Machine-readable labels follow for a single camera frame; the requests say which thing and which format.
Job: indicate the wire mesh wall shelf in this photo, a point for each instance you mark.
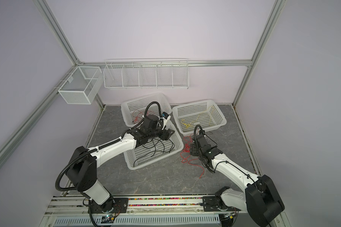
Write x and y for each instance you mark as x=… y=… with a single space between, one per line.
x=148 y=73

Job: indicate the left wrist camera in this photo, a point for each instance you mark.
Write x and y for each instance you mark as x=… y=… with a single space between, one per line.
x=165 y=117

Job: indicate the white basket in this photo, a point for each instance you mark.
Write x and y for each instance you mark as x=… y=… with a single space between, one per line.
x=155 y=150
x=133 y=110
x=205 y=113

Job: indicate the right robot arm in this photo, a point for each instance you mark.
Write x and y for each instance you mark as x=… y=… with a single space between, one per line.
x=258 y=194

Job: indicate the white vented cable duct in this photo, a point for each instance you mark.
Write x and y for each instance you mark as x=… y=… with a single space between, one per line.
x=139 y=220

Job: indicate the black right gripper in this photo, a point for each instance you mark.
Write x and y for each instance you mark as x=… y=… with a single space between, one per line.
x=193 y=150

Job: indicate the white basket back right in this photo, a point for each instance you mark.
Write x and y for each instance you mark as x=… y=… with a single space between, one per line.
x=205 y=113

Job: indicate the green circuit board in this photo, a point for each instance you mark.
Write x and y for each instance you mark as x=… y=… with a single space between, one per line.
x=107 y=219

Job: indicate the white mesh wall box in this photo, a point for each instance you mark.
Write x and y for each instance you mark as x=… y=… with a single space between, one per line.
x=82 y=85

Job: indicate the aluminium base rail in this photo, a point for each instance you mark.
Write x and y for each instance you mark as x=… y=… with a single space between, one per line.
x=75 y=206

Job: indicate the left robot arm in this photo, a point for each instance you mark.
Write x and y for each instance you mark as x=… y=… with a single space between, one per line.
x=80 y=174

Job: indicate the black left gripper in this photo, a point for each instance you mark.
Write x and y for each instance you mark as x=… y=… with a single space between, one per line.
x=166 y=134

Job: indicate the white basket back left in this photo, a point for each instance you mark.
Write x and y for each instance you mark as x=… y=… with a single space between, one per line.
x=133 y=110

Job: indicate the white basket front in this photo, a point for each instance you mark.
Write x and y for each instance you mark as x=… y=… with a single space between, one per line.
x=155 y=150

